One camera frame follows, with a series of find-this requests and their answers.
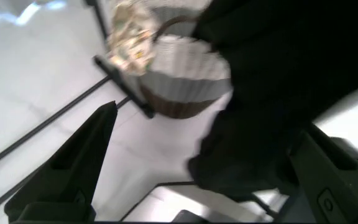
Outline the white curtain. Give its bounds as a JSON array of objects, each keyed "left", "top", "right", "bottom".
[{"left": 0, "top": 0, "right": 55, "bottom": 24}]

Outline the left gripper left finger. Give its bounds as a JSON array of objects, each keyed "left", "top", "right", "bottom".
[{"left": 4, "top": 100, "right": 118, "bottom": 223}]

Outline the cream printed garment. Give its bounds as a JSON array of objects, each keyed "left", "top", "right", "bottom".
[{"left": 106, "top": 0, "right": 158, "bottom": 77}]

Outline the black short-sleeved shirt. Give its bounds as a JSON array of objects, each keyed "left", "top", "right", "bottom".
[{"left": 186, "top": 0, "right": 358, "bottom": 202}]

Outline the white laundry basket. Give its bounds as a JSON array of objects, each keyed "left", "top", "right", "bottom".
[{"left": 137, "top": 0, "right": 233, "bottom": 120}]

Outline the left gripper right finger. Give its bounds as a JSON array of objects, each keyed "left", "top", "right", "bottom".
[{"left": 290, "top": 124, "right": 358, "bottom": 223}]

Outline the black clothes rack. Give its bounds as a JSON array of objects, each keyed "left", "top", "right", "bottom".
[{"left": 0, "top": 0, "right": 155, "bottom": 220}]

